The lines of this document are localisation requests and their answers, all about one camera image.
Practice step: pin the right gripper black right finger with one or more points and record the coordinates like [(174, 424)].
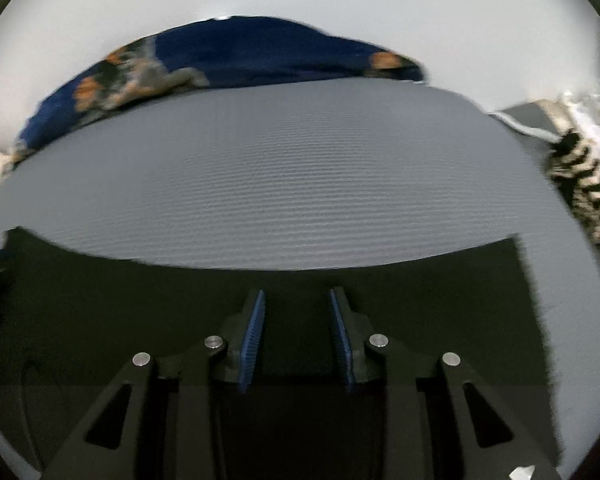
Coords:
[(430, 418)]

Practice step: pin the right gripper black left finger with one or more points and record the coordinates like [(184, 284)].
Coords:
[(159, 418)]

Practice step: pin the black pants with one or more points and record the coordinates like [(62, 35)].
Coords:
[(69, 322)]

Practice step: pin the black cream zigzag cloth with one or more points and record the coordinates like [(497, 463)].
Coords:
[(574, 167)]

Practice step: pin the grey white-trimmed cloth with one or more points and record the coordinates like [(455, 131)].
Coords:
[(545, 120)]

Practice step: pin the grey mesh mattress cover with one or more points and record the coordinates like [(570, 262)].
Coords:
[(348, 172)]

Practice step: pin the navy floral blanket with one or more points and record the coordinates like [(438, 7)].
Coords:
[(239, 52)]

